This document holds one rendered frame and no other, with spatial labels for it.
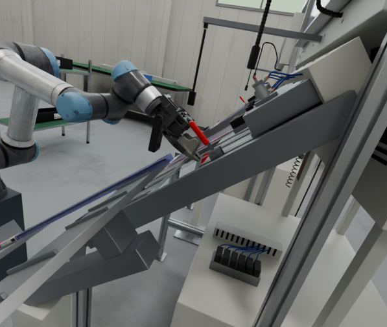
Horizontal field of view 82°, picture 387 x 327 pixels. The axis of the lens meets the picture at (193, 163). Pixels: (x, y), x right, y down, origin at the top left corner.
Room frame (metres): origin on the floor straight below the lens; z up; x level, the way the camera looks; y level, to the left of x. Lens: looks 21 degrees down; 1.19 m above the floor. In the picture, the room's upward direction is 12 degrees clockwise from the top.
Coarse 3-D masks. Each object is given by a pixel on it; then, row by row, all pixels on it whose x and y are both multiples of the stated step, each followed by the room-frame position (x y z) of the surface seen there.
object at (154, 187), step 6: (180, 162) 0.86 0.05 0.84; (174, 168) 0.78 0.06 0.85; (162, 174) 0.79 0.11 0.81; (162, 180) 0.65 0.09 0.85; (150, 186) 0.66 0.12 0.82; (156, 186) 0.60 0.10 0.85; (144, 192) 0.61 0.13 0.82; (150, 192) 0.56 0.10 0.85; (138, 198) 0.55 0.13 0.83; (126, 204) 0.56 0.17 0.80
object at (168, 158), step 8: (160, 160) 0.32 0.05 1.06; (168, 160) 0.32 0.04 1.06; (144, 168) 0.32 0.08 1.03; (152, 168) 0.32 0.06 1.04; (128, 176) 0.33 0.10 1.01; (136, 176) 0.33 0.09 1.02; (112, 184) 0.33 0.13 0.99; (120, 184) 0.33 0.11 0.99; (104, 192) 0.33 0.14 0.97; (80, 200) 0.35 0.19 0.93; (88, 200) 0.34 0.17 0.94; (72, 208) 0.35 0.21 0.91; (56, 216) 0.35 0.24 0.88; (40, 224) 0.36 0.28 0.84; (24, 232) 0.36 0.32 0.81
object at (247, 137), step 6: (240, 132) 0.72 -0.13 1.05; (222, 138) 0.86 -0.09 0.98; (228, 138) 0.75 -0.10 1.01; (240, 138) 0.61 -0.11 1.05; (246, 138) 0.56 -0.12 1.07; (252, 138) 0.52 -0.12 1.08; (228, 144) 0.62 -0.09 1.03; (234, 144) 0.57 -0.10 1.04; (240, 144) 0.52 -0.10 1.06; (228, 150) 0.53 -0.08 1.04; (204, 162) 0.54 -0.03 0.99
